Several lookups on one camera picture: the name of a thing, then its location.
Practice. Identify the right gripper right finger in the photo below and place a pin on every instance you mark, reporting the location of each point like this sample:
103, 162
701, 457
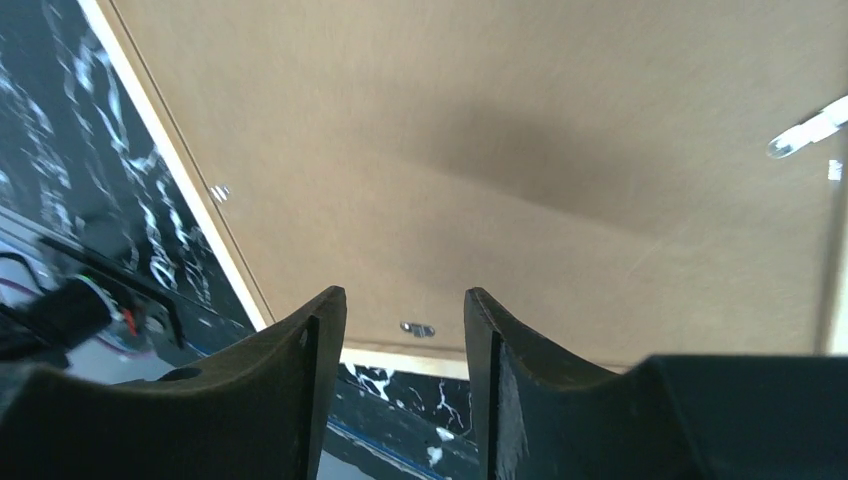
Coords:
542, 412

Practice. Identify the light wooden picture frame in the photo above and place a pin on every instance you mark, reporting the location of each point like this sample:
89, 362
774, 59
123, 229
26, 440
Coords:
172, 166

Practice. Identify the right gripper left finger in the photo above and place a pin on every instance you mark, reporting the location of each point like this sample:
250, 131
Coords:
255, 410

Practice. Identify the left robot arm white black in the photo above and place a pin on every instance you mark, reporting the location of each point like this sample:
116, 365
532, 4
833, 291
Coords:
97, 302

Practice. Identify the brown cardboard backing board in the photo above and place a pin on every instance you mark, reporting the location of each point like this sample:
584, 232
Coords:
497, 166

